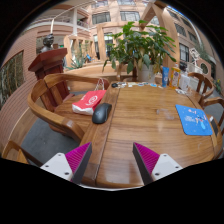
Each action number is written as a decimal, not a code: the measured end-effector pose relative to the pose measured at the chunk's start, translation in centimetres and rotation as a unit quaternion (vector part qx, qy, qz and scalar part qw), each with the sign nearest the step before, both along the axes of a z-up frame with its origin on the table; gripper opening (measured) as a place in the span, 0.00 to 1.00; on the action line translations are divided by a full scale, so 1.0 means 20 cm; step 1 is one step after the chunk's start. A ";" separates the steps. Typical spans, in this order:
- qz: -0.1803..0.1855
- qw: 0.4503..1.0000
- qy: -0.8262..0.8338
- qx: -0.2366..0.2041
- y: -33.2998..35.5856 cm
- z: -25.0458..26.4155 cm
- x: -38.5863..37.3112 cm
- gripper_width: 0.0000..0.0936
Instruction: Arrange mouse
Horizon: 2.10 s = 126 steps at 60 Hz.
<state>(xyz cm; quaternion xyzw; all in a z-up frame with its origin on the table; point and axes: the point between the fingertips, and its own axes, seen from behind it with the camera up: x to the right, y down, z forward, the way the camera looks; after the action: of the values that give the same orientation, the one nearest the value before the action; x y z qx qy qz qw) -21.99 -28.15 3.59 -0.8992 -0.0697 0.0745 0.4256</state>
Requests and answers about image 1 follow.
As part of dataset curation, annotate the black notebook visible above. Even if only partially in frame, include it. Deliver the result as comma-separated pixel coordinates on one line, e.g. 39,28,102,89
209,114,220,136

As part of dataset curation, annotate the white pump bottle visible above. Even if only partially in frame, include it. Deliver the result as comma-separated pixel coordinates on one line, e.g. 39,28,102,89
179,71,192,92

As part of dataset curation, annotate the tall wooden beam frame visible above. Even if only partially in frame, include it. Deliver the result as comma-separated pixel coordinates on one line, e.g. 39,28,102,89
139,1,181,71

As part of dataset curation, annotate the blue printed mouse pad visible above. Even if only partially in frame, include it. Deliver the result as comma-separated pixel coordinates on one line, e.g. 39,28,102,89
175,104,214,137

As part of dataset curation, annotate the green potted plant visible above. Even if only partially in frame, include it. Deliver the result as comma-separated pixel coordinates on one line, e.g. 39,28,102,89
102,20,178,84

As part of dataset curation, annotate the white abstract sculpture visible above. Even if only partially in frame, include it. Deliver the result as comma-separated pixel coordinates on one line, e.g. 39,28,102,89
189,47,203,73

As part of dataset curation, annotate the blue tube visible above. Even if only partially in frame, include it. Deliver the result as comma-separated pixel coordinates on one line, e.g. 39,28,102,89
161,66,170,88

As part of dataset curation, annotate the dark bust statue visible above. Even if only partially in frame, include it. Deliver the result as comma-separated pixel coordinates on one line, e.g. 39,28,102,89
39,33,56,54

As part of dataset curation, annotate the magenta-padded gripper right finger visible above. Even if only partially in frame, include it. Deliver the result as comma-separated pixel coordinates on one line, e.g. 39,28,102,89
132,142,184,186

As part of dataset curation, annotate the spiky green plant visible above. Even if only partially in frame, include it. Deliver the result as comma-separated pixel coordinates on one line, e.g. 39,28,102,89
66,43,89,70

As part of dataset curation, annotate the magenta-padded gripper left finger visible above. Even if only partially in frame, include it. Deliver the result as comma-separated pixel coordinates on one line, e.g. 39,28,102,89
39,142,93,185

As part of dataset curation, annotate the black computer mouse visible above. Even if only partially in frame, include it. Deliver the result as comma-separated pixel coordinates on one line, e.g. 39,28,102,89
91,102,113,125

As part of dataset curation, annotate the dark red wooden pedestal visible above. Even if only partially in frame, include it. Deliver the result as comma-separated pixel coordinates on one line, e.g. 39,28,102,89
27,48,76,113

